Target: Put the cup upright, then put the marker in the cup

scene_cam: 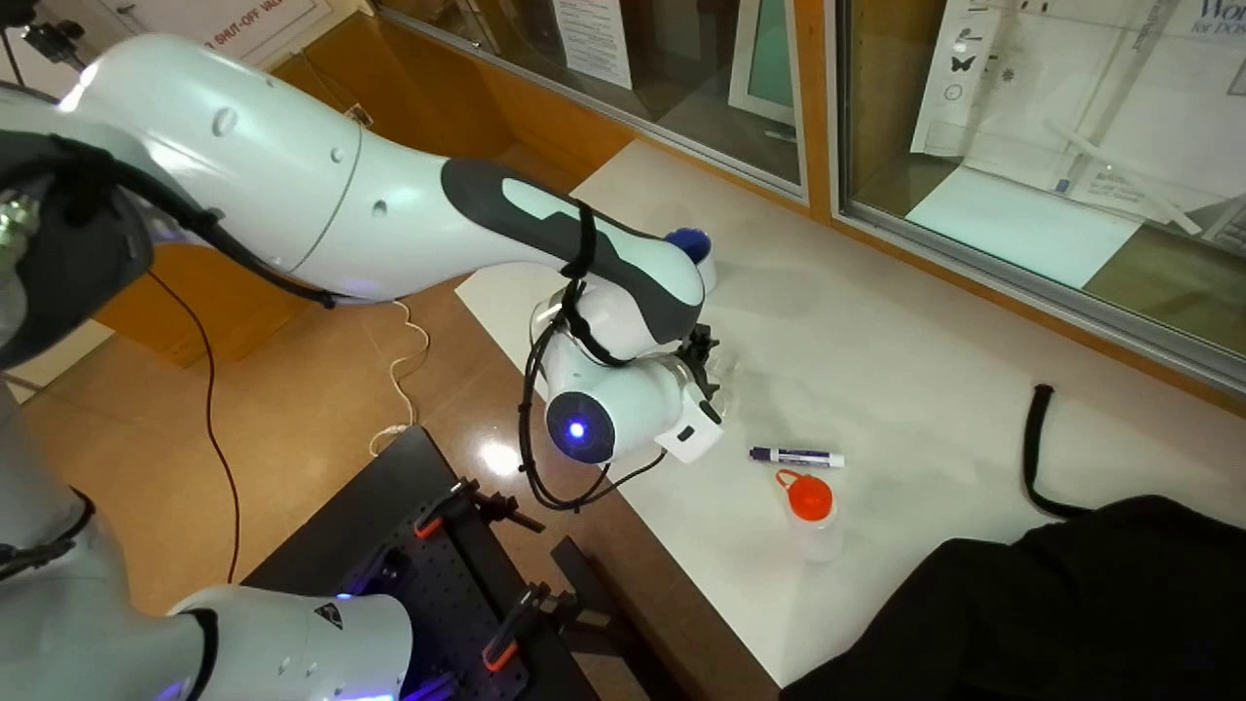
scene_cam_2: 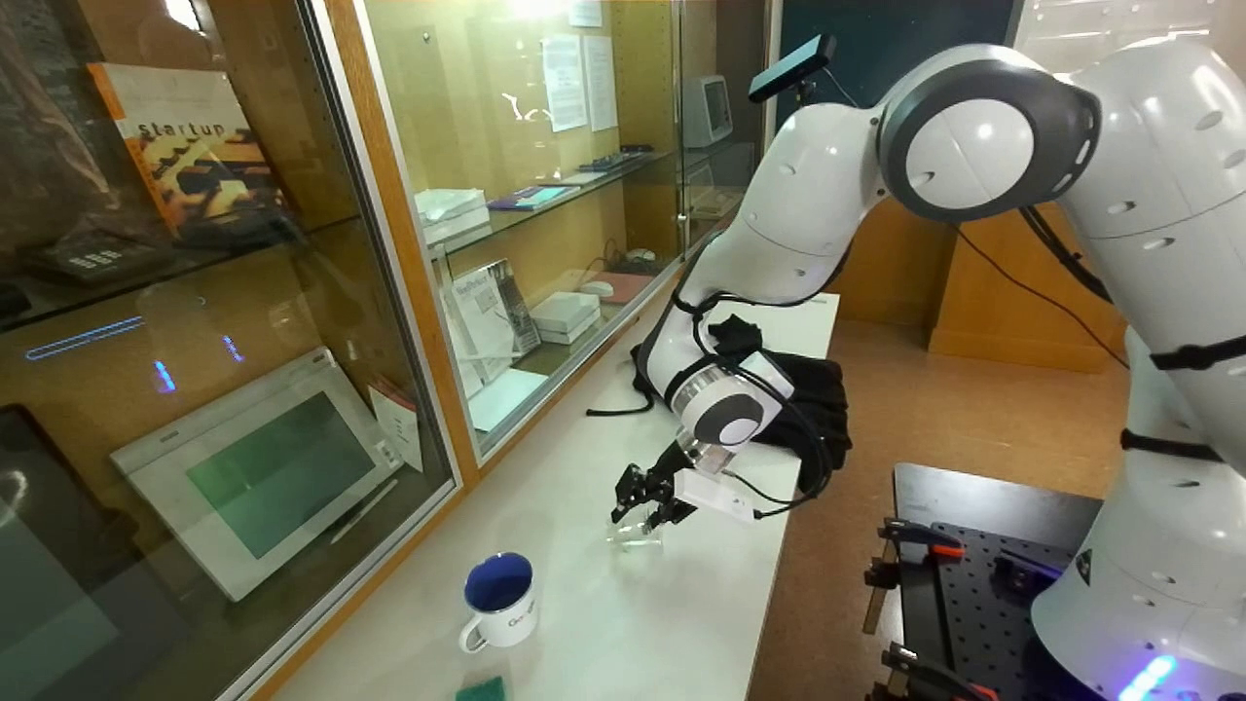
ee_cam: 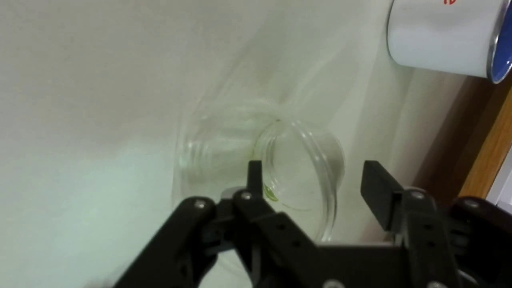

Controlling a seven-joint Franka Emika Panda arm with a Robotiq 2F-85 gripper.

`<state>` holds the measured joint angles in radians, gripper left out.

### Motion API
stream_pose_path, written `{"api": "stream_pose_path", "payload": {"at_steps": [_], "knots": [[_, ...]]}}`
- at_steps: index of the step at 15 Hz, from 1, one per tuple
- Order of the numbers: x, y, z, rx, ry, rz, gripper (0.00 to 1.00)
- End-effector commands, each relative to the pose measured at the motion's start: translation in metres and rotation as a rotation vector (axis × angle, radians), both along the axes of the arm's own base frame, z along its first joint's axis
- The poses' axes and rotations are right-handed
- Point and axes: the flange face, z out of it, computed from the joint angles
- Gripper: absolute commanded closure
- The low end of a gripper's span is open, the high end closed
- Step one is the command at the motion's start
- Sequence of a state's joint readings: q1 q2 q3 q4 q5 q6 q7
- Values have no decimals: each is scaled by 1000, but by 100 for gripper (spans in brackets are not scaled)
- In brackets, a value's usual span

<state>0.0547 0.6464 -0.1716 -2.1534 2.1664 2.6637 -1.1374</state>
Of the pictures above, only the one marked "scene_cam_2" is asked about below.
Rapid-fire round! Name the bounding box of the small white card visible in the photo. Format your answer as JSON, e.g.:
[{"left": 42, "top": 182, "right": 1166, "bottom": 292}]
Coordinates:
[{"left": 366, "top": 378, "right": 427, "bottom": 477}]

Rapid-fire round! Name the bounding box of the black stereo camera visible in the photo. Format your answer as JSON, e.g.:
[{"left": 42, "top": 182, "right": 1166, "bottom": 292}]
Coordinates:
[{"left": 745, "top": 30, "right": 842, "bottom": 104}]

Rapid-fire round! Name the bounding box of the orange black bar clamp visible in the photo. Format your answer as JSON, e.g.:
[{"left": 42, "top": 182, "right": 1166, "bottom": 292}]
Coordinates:
[
  {"left": 864, "top": 638, "right": 1003, "bottom": 701},
  {"left": 861, "top": 513, "right": 972, "bottom": 638}
]

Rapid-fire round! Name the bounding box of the white mug blue inside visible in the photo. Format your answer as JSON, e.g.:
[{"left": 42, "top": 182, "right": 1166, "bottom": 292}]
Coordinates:
[{"left": 456, "top": 549, "right": 541, "bottom": 660}]

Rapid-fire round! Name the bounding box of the white standing booklet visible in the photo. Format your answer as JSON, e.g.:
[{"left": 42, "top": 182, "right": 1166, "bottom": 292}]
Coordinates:
[{"left": 443, "top": 259, "right": 545, "bottom": 392}]

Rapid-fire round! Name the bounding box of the black perforated breadboard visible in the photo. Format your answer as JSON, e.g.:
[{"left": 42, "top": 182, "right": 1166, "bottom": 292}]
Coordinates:
[{"left": 903, "top": 517, "right": 1085, "bottom": 701}]

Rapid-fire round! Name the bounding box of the wooden display cabinet frame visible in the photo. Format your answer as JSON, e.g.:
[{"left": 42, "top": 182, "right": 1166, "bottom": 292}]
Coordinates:
[{"left": 219, "top": 0, "right": 781, "bottom": 701}]

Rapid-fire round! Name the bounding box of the thin black cable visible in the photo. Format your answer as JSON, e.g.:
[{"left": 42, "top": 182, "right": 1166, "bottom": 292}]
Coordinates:
[{"left": 957, "top": 220, "right": 1134, "bottom": 373}]

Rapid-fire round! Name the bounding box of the black robot cable harness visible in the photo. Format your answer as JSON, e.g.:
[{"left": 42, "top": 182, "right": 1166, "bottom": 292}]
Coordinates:
[{"left": 631, "top": 236, "right": 832, "bottom": 523}]

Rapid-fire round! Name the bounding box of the teal flat book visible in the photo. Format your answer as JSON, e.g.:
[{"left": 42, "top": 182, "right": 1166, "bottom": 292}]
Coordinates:
[{"left": 485, "top": 178, "right": 578, "bottom": 220}]

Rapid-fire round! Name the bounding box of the black cloth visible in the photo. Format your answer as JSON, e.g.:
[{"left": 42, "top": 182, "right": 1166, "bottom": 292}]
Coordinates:
[{"left": 705, "top": 313, "right": 858, "bottom": 505}]

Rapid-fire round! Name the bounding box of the white device green screen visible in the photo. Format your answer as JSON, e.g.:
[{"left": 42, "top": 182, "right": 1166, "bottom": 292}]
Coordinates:
[{"left": 109, "top": 345, "right": 404, "bottom": 603}]

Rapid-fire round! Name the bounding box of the white box on shelf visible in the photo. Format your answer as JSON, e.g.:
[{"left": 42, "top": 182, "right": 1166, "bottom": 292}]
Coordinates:
[{"left": 413, "top": 186, "right": 496, "bottom": 249}]

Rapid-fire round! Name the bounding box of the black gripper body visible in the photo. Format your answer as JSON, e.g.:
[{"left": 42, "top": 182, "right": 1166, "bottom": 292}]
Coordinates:
[{"left": 644, "top": 442, "right": 713, "bottom": 513}]

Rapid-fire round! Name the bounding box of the orange patterned book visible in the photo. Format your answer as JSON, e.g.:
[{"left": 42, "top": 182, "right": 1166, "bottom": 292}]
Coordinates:
[{"left": 84, "top": 57, "right": 286, "bottom": 236}]

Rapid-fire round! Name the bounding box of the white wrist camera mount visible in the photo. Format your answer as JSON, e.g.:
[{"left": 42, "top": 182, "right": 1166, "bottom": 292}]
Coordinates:
[{"left": 671, "top": 464, "right": 771, "bottom": 525}]

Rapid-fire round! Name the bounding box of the black strap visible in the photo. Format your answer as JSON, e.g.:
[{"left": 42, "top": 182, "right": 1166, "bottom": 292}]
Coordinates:
[{"left": 580, "top": 365, "right": 667, "bottom": 422}]

